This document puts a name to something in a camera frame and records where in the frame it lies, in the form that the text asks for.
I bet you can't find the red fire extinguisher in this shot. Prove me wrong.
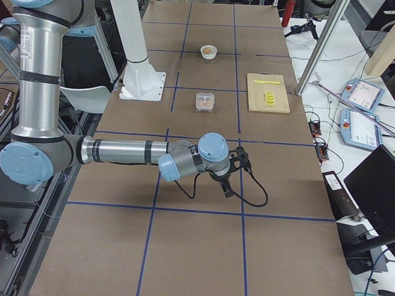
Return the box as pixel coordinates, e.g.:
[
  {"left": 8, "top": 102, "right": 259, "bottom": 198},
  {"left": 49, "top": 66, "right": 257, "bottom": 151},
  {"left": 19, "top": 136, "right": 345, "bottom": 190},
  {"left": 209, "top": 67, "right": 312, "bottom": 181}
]
[{"left": 281, "top": 0, "right": 296, "bottom": 28}]

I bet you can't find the yellow plastic knife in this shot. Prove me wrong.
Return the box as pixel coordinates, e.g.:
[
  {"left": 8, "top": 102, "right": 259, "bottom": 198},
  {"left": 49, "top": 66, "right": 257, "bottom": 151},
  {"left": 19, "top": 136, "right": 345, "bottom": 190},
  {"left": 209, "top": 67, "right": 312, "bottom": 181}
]
[{"left": 253, "top": 80, "right": 281, "bottom": 85}]

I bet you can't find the upper teach pendant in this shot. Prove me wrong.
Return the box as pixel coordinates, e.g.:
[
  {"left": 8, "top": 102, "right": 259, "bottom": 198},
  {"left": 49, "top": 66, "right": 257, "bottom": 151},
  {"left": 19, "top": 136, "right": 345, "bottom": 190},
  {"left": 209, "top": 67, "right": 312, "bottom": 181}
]
[{"left": 341, "top": 78, "right": 385, "bottom": 113}]

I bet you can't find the white ceramic bowl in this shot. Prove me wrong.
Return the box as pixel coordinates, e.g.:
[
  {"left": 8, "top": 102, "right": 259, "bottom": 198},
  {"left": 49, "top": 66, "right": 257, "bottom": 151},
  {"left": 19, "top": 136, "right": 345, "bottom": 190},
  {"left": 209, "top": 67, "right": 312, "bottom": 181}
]
[{"left": 200, "top": 45, "right": 217, "bottom": 60}]

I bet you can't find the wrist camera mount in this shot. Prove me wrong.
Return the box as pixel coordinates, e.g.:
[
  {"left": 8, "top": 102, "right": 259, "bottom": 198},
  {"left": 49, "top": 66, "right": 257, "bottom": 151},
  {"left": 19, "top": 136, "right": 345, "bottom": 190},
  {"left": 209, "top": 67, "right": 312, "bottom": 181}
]
[{"left": 228, "top": 146, "right": 252, "bottom": 173}]

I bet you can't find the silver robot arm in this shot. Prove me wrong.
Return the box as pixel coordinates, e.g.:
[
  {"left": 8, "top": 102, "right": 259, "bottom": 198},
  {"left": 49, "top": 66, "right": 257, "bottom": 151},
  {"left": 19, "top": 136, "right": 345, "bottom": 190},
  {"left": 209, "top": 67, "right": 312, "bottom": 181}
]
[{"left": 1, "top": 1, "right": 232, "bottom": 197}]

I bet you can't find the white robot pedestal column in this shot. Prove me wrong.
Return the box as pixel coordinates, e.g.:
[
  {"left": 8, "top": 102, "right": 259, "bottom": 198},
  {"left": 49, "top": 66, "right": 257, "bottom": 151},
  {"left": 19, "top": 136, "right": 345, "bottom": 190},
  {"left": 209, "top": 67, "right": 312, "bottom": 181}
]
[{"left": 110, "top": 0, "right": 166, "bottom": 102}]

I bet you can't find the black box with label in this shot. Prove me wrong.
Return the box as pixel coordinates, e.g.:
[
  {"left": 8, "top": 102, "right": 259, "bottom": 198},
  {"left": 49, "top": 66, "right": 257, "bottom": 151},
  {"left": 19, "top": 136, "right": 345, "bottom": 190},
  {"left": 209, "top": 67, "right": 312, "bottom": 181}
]
[{"left": 322, "top": 171, "right": 362, "bottom": 222}]

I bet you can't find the teach pendant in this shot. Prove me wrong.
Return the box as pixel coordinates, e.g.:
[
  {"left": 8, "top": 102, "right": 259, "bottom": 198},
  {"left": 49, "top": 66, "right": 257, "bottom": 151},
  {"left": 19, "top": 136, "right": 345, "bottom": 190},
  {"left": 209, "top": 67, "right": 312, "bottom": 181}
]
[
  {"left": 340, "top": 109, "right": 383, "bottom": 151},
  {"left": 341, "top": 78, "right": 385, "bottom": 113}
]

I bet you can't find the brown egg from bowl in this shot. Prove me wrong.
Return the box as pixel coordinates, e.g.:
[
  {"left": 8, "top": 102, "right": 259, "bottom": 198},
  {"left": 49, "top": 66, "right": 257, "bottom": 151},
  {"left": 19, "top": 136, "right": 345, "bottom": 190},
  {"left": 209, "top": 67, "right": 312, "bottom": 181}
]
[{"left": 203, "top": 47, "right": 212, "bottom": 54}]

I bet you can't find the aluminium frame post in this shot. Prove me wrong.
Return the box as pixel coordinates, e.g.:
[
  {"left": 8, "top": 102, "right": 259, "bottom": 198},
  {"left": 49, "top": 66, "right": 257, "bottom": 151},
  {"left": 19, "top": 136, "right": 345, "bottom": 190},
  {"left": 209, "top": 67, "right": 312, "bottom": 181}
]
[{"left": 296, "top": 0, "right": 350, "bottom": 96}]

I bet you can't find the lower teach pendant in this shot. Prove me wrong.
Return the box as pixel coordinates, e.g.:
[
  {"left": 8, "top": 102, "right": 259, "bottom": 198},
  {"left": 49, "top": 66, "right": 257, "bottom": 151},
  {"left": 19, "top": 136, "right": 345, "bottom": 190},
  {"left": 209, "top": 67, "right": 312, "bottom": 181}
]
[{"left": 340, "top": 109, "right": 383, "bottom": 151}]

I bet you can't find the black laptop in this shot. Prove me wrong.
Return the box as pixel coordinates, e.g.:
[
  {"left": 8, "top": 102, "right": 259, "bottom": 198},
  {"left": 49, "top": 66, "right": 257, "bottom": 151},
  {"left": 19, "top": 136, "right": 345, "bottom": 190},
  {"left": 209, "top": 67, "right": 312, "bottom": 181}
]
[{"left": 344, "top": 144, "right": 394, "bottom": 231}]

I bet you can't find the clear plastic egg box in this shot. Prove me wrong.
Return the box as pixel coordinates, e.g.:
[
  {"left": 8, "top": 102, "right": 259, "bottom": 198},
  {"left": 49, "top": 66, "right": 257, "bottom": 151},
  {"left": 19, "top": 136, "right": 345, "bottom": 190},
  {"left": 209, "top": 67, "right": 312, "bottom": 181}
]
[{"left": 195, "top": 92, "right": 215, "bottom": 112}]

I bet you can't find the wooden cutting board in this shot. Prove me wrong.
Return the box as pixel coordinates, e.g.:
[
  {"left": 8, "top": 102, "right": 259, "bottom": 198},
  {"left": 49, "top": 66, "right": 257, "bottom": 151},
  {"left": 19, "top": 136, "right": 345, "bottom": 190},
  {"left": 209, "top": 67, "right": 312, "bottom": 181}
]
[{"left": 247, "top": 73, "right": 290, "bottom": 113}]

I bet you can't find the black camera cable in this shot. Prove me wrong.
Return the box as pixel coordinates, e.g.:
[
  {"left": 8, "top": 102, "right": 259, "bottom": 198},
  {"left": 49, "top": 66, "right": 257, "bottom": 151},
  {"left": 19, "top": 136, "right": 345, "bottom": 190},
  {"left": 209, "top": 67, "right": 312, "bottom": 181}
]
[{"left": 174, "top": 166, "right": 268, "bottom": 208}]

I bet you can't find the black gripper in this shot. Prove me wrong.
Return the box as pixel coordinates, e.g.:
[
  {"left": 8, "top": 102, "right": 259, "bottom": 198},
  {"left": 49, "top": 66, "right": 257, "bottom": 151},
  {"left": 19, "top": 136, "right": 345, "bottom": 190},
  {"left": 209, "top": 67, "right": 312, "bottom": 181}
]
[{"left": 209, "top": 168, "right": 234, "bottom": 198}]

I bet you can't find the orange electronics board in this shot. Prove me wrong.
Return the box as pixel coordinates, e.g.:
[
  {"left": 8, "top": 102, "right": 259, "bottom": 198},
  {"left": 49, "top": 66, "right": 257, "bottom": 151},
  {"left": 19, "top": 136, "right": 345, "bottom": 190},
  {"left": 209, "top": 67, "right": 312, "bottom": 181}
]
[{"left": 308, "top": 121, "right": 322, "bottom": 138}]

